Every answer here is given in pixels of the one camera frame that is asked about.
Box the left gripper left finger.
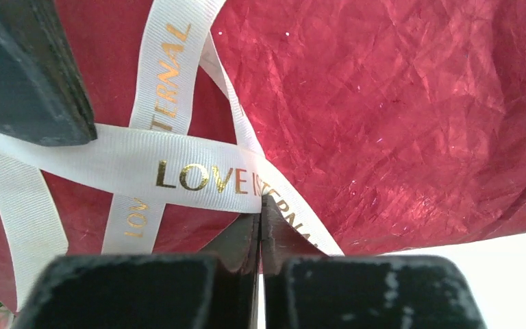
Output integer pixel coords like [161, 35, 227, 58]
[13, 214, 260, 328]

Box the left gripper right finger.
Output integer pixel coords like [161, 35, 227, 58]
[261, 196, 486, 328]

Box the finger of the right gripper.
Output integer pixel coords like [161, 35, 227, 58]
[0, 1, 97, 147]

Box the cream ribbon string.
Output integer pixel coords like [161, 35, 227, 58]
[0, 0, 346, 314]

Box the red wrapping paper sheet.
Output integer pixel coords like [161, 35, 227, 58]
[0, 1, 526, 308]

